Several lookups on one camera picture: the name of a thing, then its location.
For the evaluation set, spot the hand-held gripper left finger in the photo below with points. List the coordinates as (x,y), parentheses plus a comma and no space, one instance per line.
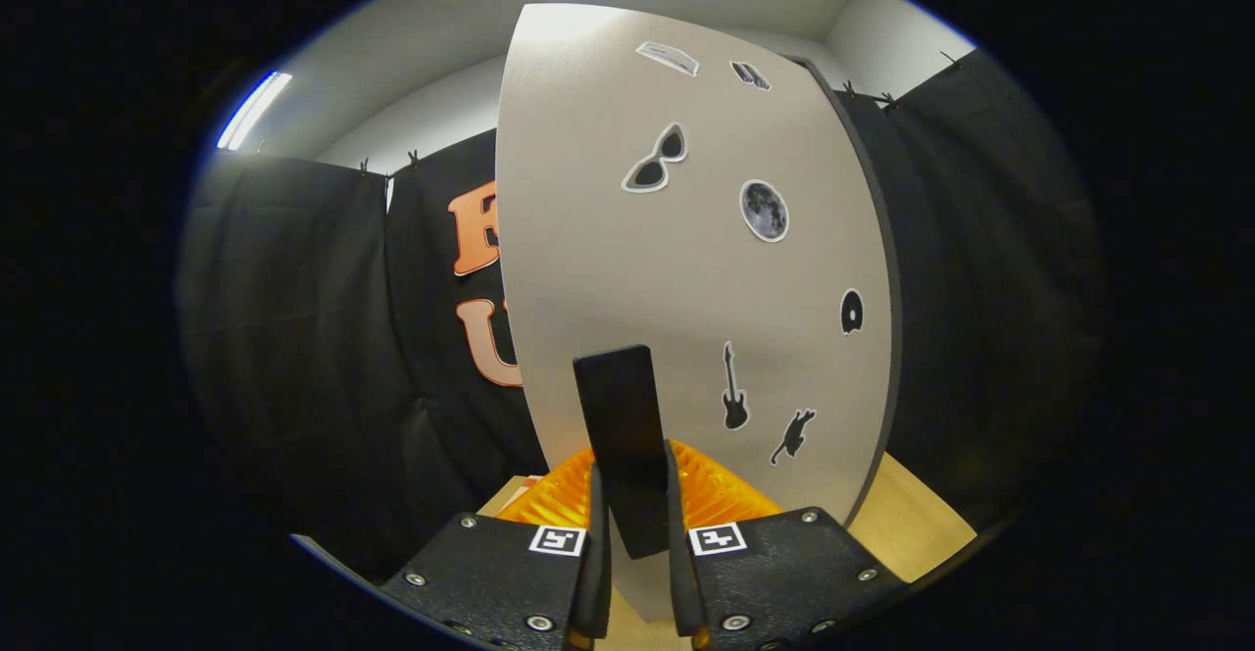
(595,573)

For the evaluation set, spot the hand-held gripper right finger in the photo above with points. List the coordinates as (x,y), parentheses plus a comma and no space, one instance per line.
(683,582)

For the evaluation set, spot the beige shoe cabinet door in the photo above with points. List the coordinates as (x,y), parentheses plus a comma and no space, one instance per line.
(637,269)

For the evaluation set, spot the black backdrop cloth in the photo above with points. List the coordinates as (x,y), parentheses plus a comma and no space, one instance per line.
(294,337)

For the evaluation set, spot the long ceiling light strip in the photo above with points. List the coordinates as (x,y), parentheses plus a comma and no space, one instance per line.
(253,112)

